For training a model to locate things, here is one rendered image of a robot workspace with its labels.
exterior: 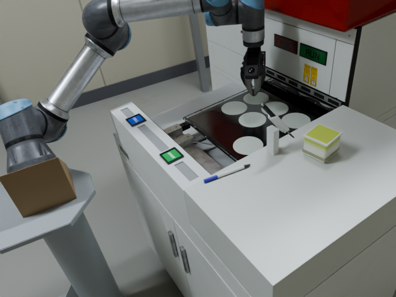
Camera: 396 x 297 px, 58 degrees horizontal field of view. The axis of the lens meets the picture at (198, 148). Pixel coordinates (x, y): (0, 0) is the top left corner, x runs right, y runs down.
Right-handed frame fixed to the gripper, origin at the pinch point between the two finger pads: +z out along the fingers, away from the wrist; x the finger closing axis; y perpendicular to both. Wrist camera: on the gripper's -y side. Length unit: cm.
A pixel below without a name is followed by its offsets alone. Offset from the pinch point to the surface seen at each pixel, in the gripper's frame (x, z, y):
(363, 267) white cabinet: -39, 24, -51
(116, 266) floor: 72, 95, -26
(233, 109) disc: 7.3, 5.2, -3.2
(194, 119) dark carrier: 20.2, 5.1, -11.6
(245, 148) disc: -1.6, 5.2, -26.1
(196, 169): 8.9, -0.9, -45.1
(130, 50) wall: 143, 56, 166
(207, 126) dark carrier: 14.1, 5.2, -15.4
